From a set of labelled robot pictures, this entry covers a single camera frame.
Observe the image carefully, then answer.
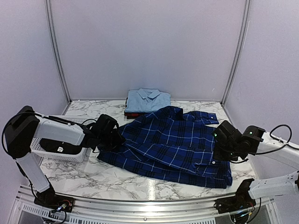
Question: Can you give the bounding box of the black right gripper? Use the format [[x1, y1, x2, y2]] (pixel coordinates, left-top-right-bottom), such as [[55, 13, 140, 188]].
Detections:
[[214, 142, 241, 161]]

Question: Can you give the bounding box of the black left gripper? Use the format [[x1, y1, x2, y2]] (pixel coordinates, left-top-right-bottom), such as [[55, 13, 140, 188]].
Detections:
[[98, 128, 126, 153]]

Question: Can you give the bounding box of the blue plaid long sleeve shirt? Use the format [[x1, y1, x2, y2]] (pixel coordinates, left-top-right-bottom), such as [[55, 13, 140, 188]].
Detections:
[[98, 106, 233, 189]]

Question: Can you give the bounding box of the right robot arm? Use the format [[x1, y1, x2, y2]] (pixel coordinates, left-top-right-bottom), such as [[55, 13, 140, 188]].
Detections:
[[212, 120, 299, 209]]

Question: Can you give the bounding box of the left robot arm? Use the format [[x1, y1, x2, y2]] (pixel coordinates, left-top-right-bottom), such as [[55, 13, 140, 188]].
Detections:
[[1, 106, 125, 208]]

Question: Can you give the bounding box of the red plaid folded shirt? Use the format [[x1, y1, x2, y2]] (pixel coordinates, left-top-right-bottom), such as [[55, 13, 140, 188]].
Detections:
[[123, 98, 145, 119]]

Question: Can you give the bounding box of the light blue folded shirt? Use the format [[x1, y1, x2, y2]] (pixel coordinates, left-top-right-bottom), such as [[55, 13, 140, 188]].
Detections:
[[125, 88, 171, 113]]

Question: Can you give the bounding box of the black shirt in basket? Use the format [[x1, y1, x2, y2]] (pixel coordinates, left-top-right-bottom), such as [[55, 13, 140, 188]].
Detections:
[[40, 116, 82, 156]]

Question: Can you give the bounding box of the white plastic basket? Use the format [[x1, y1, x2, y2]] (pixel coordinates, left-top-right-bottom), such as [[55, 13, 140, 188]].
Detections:
[[30, 115, 90, 162]]

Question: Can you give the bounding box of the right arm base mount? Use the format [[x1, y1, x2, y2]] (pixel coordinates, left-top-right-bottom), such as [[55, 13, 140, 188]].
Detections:
[[214, 178, 256, 214]]

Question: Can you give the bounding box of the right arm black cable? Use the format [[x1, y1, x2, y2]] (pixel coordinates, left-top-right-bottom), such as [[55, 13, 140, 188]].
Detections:
[[270, 124, 292, 144]]

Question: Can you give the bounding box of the right aluminium wall post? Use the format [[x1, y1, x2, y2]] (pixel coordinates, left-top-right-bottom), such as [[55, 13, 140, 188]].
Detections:
[[221, 0, 252, 107]]

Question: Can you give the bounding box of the aluminium wall post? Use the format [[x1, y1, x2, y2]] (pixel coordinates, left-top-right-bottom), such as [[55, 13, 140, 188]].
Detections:
[[44, 0, 72, 104], [221, 0, 252, 107]]

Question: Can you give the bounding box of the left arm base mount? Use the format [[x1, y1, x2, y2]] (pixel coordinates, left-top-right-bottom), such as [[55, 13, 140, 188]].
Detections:
[[34, 185, 75, 212]]

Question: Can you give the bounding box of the aluminium front frame rail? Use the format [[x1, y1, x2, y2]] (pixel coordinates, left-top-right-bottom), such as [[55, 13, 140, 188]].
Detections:
[[9, 184, 276, 224]]

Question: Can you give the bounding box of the left aluminium wall post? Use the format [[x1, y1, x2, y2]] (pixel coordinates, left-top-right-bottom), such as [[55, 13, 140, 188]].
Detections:
[[44, 0, 72, 104]]

